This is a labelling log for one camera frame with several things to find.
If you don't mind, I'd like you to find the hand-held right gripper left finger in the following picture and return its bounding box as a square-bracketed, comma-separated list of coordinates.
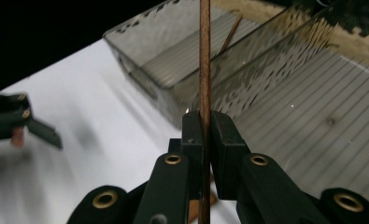
[181, 110, 205, 200]

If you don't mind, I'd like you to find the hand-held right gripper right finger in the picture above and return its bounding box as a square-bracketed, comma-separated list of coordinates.
[209, 110, 251, 201]

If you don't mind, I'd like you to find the brown wooden chopstick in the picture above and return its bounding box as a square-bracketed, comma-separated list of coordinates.
[219, 12, 244, 54]
[198, 0, 212, 224]

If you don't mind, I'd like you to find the smoked clear plastic bin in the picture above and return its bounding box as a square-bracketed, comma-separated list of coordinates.
[102, 0, 286, 130]
[172, 6, 369, 206]

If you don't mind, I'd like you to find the white table cover sheet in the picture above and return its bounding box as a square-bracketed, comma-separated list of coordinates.
[0, 38, 236, 224]

